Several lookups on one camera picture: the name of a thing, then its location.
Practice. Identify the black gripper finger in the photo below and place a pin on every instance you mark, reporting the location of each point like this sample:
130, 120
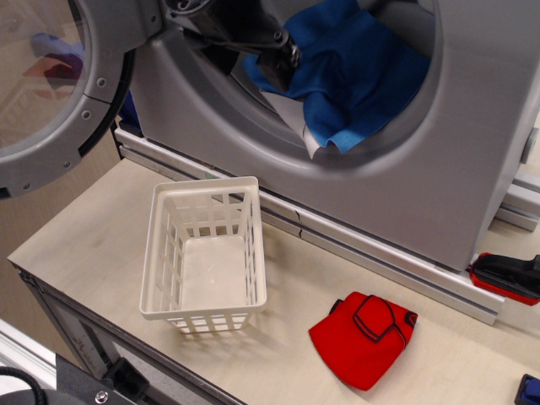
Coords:
279, 65
220, 57

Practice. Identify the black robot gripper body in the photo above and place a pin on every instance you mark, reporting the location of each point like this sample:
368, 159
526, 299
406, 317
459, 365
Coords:
235, 25

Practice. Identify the white cloth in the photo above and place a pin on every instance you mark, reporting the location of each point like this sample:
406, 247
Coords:
292, 114

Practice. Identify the blue cloth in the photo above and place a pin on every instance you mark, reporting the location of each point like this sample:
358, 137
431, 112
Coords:
355, 74

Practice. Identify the grey toy washing machine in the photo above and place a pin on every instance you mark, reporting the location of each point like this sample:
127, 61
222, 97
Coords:
429, 182

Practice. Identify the white plastic laundry basket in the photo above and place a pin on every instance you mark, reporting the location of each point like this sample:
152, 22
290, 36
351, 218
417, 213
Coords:
204, 266

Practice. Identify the round grey washer door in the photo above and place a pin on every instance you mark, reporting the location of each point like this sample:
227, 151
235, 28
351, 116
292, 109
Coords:
66, 70

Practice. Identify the red garment with dark trim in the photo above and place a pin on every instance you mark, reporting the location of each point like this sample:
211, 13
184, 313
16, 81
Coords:
362, 337

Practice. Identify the red and black clamp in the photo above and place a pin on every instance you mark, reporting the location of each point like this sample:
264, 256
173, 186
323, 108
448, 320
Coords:
509, 277

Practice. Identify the blue and black clamp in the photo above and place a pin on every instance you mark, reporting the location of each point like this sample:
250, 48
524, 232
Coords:
528, 392

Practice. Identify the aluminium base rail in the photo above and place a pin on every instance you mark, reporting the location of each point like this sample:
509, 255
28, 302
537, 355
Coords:
450, 287

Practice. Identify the aluminium table frame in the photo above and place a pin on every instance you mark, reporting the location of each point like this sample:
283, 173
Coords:
117, 358

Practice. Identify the black bracket with bolt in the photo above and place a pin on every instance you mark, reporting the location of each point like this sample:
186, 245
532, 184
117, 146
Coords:
101, 384

